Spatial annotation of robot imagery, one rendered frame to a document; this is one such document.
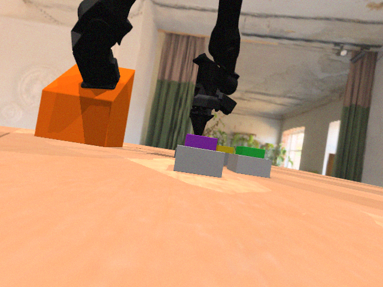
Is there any yellow button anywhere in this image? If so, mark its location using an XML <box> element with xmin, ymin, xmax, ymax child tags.
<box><xmin>216</xmin><ymin>145</ymin><xmax>233</xmax><ymax>166</ymax></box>

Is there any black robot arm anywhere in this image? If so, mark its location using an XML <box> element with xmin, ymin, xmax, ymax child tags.
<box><xmin>71</xmin><ymin>0</ymin><xmax>242</xmax><ymax>115</ymax></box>

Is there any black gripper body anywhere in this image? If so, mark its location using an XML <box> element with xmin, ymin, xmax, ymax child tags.
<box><xmin>190</xmin><ymin>81</ymin><xmax>221</xmax><ymax>115</ymax></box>

